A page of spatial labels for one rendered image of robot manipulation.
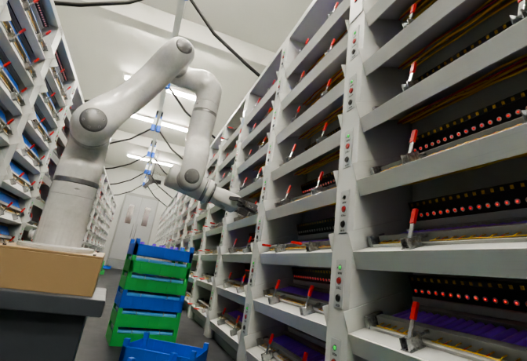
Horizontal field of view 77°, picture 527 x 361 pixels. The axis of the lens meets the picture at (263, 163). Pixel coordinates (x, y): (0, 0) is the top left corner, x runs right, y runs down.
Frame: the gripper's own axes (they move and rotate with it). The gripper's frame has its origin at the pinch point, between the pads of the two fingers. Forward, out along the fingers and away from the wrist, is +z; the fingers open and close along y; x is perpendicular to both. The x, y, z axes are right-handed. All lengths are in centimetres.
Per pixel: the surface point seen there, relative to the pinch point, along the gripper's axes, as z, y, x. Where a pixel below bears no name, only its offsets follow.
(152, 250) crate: -23, -65, -23
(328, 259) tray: 20.4, 26.9, -10.4
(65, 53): -135, -131, 82
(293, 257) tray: 20.1, 4.0, -10.2
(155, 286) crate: -14, -66, -38
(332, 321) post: 23.0, 32.7, -26.0
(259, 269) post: 21.6, -30.6, -15.1
